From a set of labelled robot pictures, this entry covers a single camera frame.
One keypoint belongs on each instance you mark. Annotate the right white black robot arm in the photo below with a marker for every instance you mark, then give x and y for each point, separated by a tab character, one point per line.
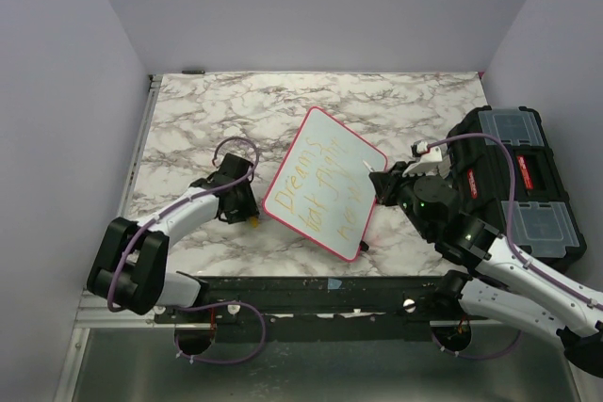
503	283

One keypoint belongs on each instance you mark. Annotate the black base frame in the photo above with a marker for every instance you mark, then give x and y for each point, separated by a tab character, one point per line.
320	309

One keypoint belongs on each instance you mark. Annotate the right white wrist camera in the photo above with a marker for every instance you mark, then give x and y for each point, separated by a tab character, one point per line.
427	159

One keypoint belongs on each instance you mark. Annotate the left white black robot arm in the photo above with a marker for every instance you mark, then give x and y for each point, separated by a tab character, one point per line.
130	267

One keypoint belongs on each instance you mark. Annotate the white yellow whiteboard marker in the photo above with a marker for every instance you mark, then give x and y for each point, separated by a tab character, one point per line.
368	166

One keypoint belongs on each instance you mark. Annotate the black plastic toolbox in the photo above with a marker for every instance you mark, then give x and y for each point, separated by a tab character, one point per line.
543	223

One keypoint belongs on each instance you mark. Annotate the pink framed whiteboard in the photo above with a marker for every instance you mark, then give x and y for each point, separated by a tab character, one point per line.
321	189

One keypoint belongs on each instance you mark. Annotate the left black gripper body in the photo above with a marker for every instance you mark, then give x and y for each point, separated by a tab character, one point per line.
245	206

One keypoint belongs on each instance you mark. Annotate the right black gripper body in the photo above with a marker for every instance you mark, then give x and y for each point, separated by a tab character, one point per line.
406	197

